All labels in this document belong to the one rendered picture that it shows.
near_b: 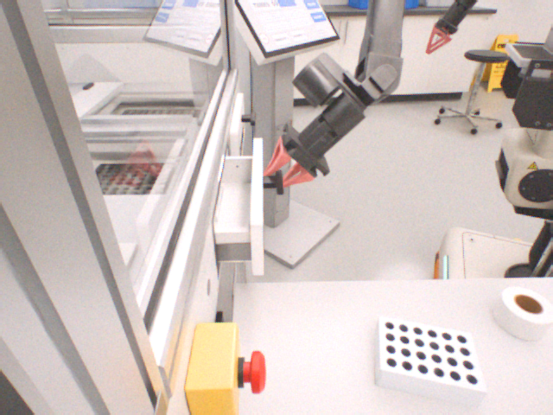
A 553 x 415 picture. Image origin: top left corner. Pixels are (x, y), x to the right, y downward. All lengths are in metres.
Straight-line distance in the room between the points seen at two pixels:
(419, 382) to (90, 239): 0.44
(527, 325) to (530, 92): 0.61
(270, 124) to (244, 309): 1.13
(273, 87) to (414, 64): 2.70
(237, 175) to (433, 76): 3.64
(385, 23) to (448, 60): 3.63
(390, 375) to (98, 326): 0.40
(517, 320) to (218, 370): 0.45
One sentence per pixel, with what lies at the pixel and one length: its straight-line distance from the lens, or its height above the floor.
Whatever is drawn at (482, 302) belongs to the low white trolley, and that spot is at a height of 0.76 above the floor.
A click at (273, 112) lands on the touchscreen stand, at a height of 0.69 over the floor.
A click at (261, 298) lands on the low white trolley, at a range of 0.60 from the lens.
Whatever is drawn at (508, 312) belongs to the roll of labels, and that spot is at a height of 0.79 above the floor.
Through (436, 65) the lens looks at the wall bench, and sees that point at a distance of 4.22.
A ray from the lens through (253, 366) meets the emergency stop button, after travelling 0.38.
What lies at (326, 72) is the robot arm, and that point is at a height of 1.08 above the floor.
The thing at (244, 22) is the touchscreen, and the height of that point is 1.07.
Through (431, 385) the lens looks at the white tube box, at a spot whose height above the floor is 0.79.
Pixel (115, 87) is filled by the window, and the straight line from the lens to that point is 0.24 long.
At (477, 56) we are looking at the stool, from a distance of 3.56.
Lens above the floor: 1.22
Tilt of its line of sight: 33 degrees down
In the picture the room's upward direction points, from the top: straight up
